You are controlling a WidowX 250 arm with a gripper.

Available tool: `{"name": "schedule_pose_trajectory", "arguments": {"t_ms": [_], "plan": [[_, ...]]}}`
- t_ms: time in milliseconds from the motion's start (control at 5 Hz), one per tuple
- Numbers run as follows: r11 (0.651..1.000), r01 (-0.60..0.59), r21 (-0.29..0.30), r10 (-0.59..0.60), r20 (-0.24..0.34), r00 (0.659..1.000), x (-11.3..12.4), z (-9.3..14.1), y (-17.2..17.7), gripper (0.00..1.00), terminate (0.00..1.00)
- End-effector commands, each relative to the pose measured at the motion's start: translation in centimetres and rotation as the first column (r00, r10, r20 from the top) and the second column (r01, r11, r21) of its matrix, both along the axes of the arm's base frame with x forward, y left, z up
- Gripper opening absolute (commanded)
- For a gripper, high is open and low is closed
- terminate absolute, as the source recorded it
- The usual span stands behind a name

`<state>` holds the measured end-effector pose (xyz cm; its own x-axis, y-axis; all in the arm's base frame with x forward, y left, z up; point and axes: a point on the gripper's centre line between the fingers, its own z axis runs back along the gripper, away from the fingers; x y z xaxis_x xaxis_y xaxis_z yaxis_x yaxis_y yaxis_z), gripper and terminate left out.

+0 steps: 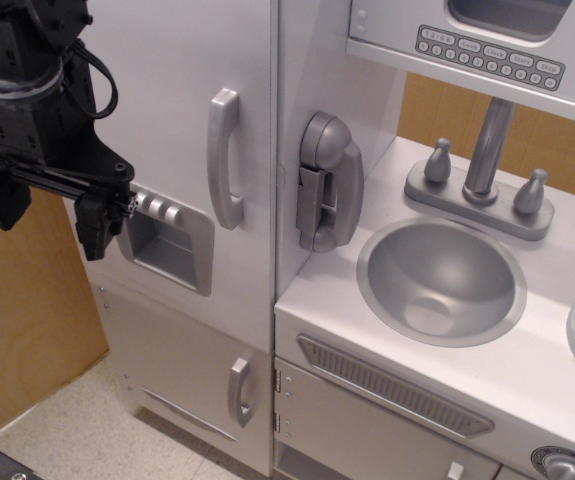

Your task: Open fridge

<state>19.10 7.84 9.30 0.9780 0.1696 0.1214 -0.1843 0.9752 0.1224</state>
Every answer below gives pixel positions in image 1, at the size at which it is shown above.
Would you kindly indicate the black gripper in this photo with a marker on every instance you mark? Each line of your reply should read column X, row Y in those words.
column 48, row 139

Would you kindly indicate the white fridge door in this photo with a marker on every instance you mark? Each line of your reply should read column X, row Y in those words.
column 169, row 60

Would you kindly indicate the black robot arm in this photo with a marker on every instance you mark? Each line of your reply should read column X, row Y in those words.
column 38, row 38

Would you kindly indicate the brown wooden board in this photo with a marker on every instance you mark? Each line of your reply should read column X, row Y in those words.
column 50, row 331

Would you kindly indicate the silver ice dispenser panel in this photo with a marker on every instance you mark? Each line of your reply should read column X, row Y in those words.
column 171, row 239

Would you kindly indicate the white lower freezer door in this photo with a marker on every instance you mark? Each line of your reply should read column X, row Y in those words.
column 178, row 368

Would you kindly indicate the white oven door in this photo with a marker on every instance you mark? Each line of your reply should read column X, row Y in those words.
column 328, row 432

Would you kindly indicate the silver left faucet knob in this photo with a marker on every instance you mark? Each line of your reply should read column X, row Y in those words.
column 438, row 166

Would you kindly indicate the silver faucet knob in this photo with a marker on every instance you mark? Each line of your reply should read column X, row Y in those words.
column 438, row 166
column 530, row 197

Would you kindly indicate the silver round sink bowl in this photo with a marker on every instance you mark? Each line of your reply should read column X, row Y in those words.
column 441, row 283

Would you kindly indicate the silver faucet spout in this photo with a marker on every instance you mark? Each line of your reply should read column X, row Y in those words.
column 479, row 186

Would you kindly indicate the silver right faucet knob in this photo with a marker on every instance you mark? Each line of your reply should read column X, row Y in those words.
column 530, row 197

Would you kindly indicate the white toy microwave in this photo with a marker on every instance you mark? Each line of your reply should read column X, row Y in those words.
column 520, row 51

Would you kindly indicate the silver oven control knob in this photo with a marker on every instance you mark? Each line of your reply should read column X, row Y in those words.
column 554, row 463

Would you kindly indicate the silver upper fridge handle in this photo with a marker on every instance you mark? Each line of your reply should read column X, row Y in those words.
column 223, row 119

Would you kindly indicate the silver lower freezer handle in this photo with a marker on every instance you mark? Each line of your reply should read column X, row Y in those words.
column 238, row 409

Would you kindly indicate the grey toy wall phone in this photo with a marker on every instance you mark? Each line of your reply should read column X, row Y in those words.
column 330, row 190

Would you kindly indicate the grey faucet base plate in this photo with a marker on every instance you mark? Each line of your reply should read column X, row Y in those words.
column 501, row 214

